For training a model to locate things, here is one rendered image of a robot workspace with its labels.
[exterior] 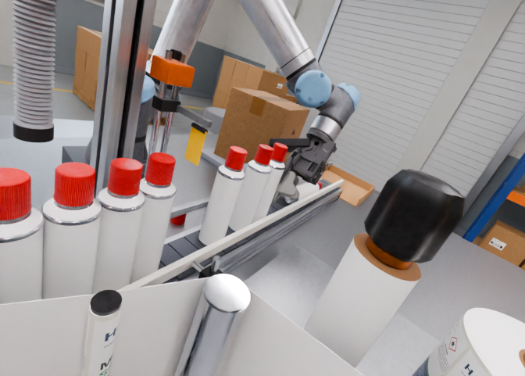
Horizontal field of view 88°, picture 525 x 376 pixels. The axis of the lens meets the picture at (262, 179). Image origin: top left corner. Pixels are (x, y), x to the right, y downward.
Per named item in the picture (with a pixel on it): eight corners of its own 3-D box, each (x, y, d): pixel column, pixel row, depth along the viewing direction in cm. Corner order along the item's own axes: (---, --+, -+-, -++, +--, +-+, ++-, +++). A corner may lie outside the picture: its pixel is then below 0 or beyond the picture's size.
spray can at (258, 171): (239, 237, 60) (269, 153, 53) (223, 224, 62) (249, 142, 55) (253, 230, 65) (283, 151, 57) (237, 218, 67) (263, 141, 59)
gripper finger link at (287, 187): (283, 208, 67) (304, 177, 68) (265, 196, 69) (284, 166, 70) (287, 210, 70) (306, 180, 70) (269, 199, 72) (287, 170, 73)
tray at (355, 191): (355, 207, 114) (360, 198, 112) (303, 178, 125) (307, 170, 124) (371, 193, 139) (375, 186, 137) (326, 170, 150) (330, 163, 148)
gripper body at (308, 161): (309, 179, 66) (335, 138, 67) (281, 163, 70) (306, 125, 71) (314, 188, 73) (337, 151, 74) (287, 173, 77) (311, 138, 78)
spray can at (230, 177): (210, 252, 53) (241, 156, 45) (192, 237, 55) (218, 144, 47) (227, 243, 57) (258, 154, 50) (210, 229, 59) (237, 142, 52)
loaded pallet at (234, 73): (237, 146, 414) (260, 69, 371) (204, 126, 456) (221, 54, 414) (281, 145, 507) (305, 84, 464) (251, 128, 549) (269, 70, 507)
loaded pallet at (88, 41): (168, 127, 390) (181, 62, 356) (105, 123, 326) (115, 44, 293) (130, 99, 452) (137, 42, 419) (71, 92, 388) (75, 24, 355)
